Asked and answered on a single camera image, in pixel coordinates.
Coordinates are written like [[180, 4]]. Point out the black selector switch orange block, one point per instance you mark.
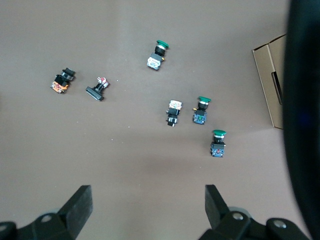
[[61, 81], [173, 110]]

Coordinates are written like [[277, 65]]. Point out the brown cardboard box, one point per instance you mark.
[[271, 87]]

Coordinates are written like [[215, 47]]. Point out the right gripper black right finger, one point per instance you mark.
[[215, 207]]

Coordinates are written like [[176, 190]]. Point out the green mushroom push button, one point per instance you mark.
[[218, 147], [156, 58], [200, 115]]

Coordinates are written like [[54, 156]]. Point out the brown paper table cover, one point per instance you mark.
[[125, 150]]

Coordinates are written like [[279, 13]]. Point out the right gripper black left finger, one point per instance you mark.
[[75, 212]]

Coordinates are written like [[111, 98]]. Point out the black square-head red switch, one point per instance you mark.
[[96, 91]]

